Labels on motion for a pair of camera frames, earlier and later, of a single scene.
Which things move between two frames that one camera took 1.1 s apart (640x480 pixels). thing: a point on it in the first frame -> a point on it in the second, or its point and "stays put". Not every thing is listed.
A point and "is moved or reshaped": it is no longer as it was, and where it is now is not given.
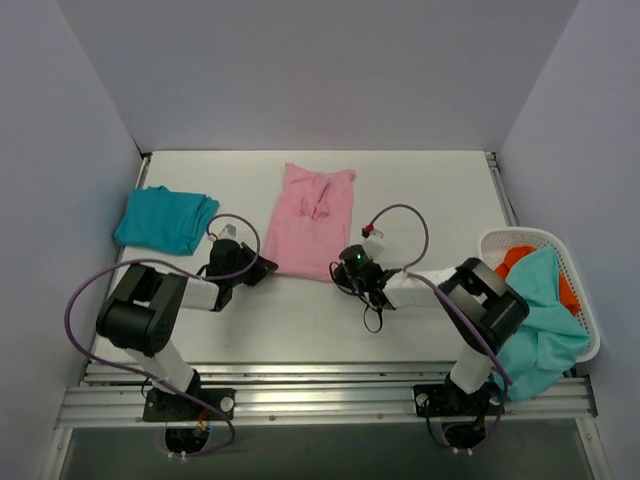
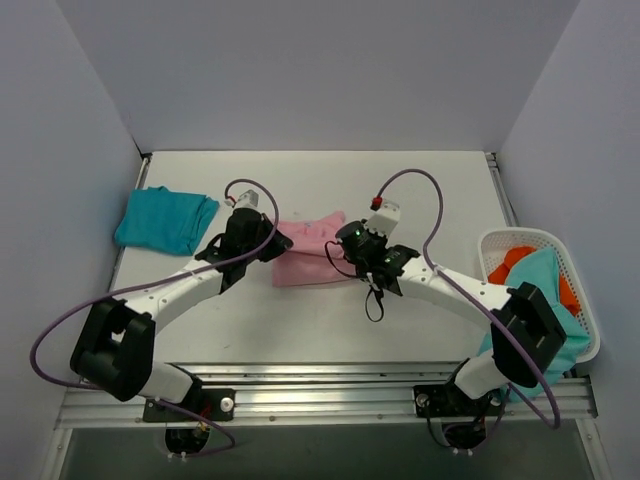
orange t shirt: (511, 255) stays put
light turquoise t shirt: (551, 338) stays put
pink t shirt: (310, 226) is moved or reshaped
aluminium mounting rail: (113, 395) stays put
